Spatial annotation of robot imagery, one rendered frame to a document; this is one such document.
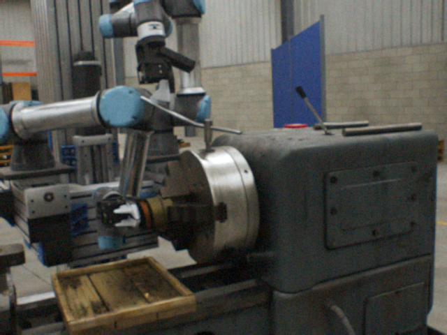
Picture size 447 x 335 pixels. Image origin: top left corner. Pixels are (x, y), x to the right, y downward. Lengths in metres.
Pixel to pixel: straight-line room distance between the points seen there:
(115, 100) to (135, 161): 0.26
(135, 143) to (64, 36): 0.60
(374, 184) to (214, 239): 0.48
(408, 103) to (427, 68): 0.93
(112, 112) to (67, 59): 0.59
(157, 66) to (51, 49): 0.68
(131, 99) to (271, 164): 0.44
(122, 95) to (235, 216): 0.47
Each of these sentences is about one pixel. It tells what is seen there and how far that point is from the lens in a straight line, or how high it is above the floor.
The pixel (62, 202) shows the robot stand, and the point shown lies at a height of 1.06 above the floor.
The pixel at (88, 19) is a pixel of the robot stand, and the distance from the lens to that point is 2.00.
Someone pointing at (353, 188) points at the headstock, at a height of 1.12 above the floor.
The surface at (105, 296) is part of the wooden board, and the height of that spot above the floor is 0.89.
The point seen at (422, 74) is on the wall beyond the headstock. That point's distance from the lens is 12.10.
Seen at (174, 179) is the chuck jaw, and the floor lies 1.16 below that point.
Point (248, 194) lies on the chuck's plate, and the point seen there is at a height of 1.13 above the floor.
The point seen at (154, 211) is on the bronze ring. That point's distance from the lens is 1.25.
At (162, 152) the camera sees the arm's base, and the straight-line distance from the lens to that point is 1.87.
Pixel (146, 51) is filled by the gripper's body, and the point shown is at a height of 1.51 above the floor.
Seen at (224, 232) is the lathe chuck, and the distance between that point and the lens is 1.21.
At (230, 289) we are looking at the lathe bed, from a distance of 1.35.
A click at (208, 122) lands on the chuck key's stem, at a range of 1.26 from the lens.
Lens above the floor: 1.37
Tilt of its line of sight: 8 degrees down
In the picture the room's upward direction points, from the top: 2 degrees counter-clockwise
